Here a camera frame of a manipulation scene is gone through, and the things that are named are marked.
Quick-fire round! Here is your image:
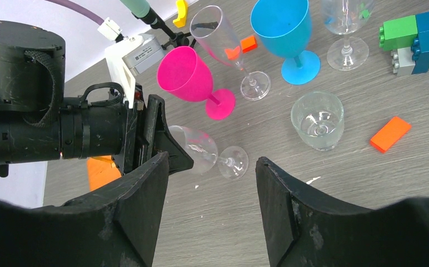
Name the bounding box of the orange flat block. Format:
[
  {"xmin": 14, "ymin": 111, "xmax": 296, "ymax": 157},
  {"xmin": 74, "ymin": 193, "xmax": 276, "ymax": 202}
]
[{"xmin": 241, "ymin": 35, "xmax": 258, "ymax": 53}]

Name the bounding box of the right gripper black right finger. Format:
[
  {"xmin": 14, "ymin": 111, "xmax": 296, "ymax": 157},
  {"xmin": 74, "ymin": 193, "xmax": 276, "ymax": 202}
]
[{"xmin": 256, "ymin": 157, "xmax": 429, "ymax": 266}]

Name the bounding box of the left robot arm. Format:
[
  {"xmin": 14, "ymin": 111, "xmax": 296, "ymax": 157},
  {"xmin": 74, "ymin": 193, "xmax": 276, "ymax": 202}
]
[{"xmin": 0, "ymin": 21, "xmax": 194, "ymax": 177}]

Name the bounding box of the red small block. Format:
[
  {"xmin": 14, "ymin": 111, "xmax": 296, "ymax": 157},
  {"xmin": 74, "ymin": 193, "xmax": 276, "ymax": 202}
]
[{"xmin": 370, "ymin": 116, "xmax": 412, "ymax": 154}]

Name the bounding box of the blue plastic wine glass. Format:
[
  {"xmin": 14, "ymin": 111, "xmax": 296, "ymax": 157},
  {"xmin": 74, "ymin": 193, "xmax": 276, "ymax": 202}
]
[{"xmin": 250, "ymin": 0, "xmax": 321, "ymax": 85}]

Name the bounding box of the pink plastic wine glass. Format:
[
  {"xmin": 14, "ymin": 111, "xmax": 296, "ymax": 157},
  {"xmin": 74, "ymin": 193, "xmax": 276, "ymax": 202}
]
[{"xmin": 157, "ymin": 46, "xmax": 236, "ymax": 120}]

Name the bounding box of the clear wine glass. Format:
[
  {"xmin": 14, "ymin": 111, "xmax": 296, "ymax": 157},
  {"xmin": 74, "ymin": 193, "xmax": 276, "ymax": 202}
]
[
  {"xmin": 291, "ymin": 91, "xmax": 345, "ymax": 151},
  {"xmin": 189, "ymin": 5, "xmax": 271, "ymax": 101},
  {"xmin": 169, "ymin": 125, "xmax": 249, "ymax": 180},
  {"xmin": 321, "ymin": 0, "xmax": 375, "ymax": 71}
]

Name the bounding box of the yellow small block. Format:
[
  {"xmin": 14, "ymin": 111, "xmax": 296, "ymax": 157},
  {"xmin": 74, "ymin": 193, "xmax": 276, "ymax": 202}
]
[{"xmin": 173, "ymin": 0, "xmax": 188, "ymax": 28}]

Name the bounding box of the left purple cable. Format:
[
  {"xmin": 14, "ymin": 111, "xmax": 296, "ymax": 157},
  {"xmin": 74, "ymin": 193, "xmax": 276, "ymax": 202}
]
[{"xmin": 45, "ymin": 0, "xmax": 107, "ymax": 27}]

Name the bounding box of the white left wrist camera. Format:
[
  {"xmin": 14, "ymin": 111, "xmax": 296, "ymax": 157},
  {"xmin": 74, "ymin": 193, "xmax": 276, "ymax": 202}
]
[{"xmin": 104, "ymin": 33, "xmax": 166, "ymax": 108}]

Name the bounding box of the mint green microphone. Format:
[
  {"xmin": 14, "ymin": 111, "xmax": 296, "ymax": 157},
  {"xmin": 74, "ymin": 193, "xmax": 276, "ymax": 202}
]
[{"xmin": 120, "ymin": 0, "xmax": 151, "ymax": 18}]

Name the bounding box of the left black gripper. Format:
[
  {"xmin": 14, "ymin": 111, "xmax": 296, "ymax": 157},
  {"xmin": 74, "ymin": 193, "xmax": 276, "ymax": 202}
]
[{"xmin": 59, "ymin": 82, "xmax": 194, "ymax": 175}]

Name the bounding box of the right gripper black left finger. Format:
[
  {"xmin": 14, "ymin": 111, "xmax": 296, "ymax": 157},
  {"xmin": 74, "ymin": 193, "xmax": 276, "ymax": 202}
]
[{"xmin": 0, "ymin": 152, "xmax": 169, "ymax": 266}]

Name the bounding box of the orange wooden rack base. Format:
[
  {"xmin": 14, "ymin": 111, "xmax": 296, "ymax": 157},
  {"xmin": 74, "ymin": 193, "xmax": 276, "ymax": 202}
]
[{"xmin": 87, "ymin": 156, "xmax": 122, "ymax": 191}]

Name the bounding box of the stacked lego brick block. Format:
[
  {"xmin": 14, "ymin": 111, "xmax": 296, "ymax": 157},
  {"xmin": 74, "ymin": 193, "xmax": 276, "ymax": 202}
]
[{"xmin": 378, "ymin": 11, "xmax": 429, "ymax": 76}]

